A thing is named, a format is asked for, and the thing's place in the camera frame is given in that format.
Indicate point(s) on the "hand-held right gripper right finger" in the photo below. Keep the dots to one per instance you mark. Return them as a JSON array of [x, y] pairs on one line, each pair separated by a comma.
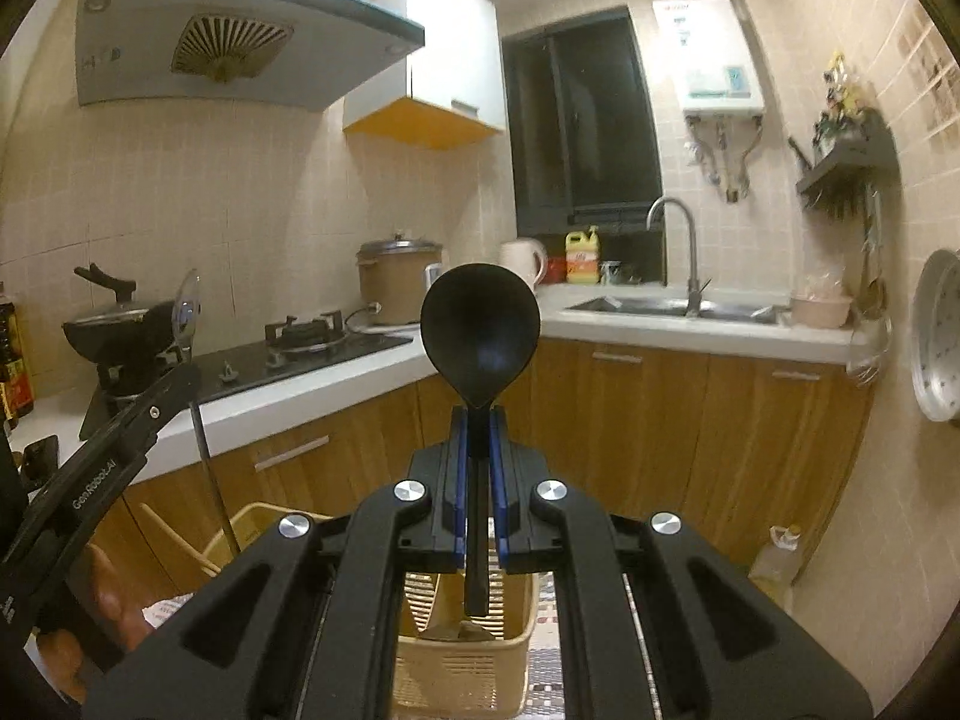
[[498, 510]]

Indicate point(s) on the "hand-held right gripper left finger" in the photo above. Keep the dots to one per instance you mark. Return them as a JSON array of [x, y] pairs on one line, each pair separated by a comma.
[[459, 510]]

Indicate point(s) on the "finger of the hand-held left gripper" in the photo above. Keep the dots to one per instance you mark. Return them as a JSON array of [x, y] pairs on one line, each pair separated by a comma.
[[97, 480]]

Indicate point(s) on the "beige plastic utensil basket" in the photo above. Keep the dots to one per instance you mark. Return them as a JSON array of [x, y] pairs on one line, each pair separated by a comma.
[[465, 675]]

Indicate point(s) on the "black ladle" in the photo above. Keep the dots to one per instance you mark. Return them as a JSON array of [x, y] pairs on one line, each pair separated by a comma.
[[480, 330]]

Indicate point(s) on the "person's left hand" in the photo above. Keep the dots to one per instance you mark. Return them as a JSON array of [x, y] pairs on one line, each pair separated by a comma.
[[120, 600]]

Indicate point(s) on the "black power bank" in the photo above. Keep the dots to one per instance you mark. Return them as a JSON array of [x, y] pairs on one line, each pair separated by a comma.
[[41, 461]]

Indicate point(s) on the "dark soy sauce bottle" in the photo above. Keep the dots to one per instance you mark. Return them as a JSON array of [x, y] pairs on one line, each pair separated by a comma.
[[15, 367]]

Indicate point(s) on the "black wok with lid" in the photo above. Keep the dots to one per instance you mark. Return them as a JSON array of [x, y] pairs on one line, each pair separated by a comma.
[[112, 330]]

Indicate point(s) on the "kitchen counter with wooden cabinets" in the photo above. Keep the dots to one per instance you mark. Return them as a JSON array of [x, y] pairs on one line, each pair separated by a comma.
[[637, 420]]

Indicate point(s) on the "black gas stove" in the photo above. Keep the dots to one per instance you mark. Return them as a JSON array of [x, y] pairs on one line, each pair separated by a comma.
[[247, 371]]

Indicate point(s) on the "brown rice cooker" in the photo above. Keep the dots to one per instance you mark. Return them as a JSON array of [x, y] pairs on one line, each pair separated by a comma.
[[390, 285]]

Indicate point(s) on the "red container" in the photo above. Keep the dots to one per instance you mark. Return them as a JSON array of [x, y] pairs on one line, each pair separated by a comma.
[[555, 270]]

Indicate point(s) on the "steel sink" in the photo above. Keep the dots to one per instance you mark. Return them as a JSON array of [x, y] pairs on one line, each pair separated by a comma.
[[637, 306]]

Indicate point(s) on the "cream electric kettle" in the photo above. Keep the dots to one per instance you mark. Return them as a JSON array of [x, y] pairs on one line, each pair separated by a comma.
[[521, 262]]

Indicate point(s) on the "small glass jars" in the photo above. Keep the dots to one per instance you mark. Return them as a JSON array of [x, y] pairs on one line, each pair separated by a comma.
[[611, 272]]

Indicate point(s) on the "yellow detergent bottle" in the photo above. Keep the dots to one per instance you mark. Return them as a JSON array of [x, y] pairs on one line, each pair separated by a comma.
[[583, 259]]

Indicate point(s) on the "yellow oil bottle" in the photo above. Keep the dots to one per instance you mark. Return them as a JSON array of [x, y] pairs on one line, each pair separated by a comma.
[[772, 577]]

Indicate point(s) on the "steel faucet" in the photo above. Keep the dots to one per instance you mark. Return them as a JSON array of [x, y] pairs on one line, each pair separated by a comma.
[[691, 255]]

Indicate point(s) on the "pink bowl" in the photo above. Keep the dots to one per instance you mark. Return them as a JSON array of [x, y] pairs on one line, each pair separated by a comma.
[[821, 311]]

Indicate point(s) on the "dark window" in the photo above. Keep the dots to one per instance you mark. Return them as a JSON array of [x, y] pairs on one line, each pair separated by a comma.
[[585, 127]]

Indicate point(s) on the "clear plastic bag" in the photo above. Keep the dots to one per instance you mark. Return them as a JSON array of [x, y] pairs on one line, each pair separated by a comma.
[[821, 285]]

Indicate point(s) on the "water heater pipes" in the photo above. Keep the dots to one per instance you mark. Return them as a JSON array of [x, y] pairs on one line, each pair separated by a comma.
[[731, 172]]

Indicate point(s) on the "hanging brass ladle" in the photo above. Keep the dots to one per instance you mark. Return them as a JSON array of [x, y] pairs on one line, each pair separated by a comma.
[[874, 292]]

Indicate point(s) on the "grey range hood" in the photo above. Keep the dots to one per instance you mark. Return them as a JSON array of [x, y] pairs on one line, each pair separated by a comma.
[[150, 30]]

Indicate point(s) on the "round metal steamer tray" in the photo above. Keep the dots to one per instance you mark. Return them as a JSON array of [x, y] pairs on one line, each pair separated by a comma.
[[941, 337]]

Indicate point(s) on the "white water heater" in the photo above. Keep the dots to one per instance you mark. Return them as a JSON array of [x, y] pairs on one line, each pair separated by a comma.
[[705, 37]]

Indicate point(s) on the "row of condiment bottles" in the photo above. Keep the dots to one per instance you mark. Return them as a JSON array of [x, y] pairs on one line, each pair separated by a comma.
[[840, 105]]

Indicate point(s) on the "white and yellow wall cabinet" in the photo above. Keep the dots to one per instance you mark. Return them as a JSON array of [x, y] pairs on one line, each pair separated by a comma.
[[450, 37]]

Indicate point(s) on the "grey wall spice rack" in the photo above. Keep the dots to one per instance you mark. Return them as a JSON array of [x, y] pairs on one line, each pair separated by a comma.
[[855, 157]]

